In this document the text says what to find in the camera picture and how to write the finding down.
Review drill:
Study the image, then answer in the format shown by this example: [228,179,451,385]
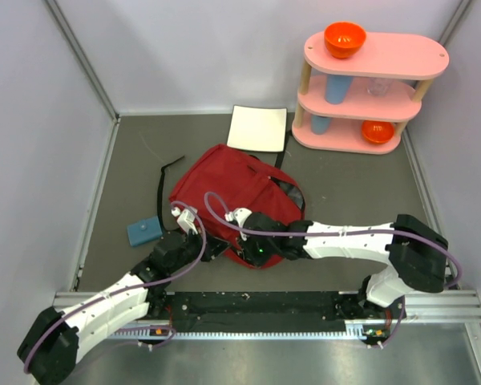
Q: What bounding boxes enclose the blue cup shelf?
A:
[325,75,353,104]
[310,115,331,135]

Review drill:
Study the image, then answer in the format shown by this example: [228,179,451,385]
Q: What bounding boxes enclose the pink three-tier shelf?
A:
[292,32,450,155]

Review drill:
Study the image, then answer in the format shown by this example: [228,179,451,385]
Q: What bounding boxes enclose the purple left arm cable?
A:
[22,200,208,375]

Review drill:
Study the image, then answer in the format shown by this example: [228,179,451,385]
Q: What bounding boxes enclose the slotted cable duct rail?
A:
[107,318,390,341]

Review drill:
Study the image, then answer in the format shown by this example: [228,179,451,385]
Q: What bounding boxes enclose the orange bowl top shelf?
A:
[324,22,366,59]

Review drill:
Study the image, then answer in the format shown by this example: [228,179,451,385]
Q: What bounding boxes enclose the clear glass cup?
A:
[366,78,393,97]

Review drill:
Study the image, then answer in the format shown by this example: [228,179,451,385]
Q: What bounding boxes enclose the blue snap wallet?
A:
[127,217,163,247]

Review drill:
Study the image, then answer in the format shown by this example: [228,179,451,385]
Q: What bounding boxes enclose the orange bowl bottom shelf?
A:
[361,120,395,144]

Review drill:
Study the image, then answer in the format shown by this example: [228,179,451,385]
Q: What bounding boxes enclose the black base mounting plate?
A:
[144,291,400,333]

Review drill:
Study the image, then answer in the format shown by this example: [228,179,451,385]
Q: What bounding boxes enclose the red student backpack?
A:
[168,144,305,269]

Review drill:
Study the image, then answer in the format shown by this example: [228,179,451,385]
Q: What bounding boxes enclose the blue cup bottom shelf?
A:
[310,115,331,135]

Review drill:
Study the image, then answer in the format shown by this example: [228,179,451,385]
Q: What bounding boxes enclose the orange bowl shelf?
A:
[324,22,366,59]
[361,120,395,144]

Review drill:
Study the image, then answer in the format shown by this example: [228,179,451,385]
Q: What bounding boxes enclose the blue cup middle shelf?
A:
[325,75,353,104]

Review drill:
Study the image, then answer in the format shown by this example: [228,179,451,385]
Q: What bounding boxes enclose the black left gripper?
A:
[168,225,230,274]

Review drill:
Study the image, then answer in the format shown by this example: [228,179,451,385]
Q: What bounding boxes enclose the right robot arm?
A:
[232,209,448,318]

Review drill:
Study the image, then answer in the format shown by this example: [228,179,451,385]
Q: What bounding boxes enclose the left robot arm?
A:
[17,231,229,384]

